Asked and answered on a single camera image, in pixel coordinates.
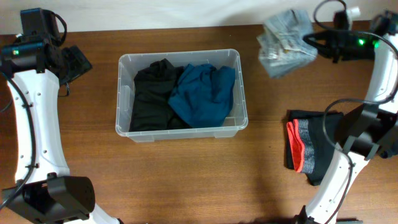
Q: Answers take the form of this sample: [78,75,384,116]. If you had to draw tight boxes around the light blue jeans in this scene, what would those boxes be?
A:
[257,9,318,78]

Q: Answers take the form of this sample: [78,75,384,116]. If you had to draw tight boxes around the black garment with red waistband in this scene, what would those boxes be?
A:
[285,110,343,186]

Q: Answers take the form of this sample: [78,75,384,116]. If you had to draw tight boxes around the blue garment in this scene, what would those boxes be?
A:
[168,63,235,128]

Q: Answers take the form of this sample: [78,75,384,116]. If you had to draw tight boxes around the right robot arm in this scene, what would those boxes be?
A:
[292,8,397,223]

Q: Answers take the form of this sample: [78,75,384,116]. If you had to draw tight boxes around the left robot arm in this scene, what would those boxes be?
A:
[1,8,118,223]

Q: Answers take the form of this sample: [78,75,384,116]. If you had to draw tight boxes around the clear plastic storage container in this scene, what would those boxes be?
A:
[115,49,249,142]

